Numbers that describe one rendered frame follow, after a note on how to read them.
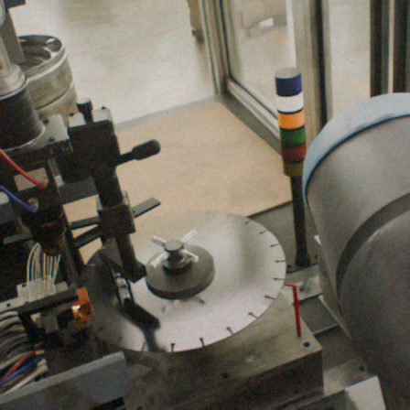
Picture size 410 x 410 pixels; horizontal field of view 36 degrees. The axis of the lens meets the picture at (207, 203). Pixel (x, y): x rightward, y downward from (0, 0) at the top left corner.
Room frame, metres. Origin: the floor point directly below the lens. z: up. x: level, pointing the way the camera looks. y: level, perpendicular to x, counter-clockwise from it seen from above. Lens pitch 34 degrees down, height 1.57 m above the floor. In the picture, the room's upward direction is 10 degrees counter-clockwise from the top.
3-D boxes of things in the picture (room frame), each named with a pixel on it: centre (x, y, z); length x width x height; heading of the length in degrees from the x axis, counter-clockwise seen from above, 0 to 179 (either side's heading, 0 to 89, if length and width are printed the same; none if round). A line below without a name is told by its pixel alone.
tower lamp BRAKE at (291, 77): (0.95, -0.17, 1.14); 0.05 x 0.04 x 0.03; 14
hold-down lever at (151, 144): (0.69, 0.09, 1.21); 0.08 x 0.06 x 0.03; 104
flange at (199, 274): (0.75, 0.06, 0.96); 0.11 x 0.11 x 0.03
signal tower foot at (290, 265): (0.95, -0.17, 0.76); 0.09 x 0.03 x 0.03; 104
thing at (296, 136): (0.95, -0.17, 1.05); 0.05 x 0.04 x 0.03; 14
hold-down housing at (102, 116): (0.71, 0.13, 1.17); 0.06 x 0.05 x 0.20; 95
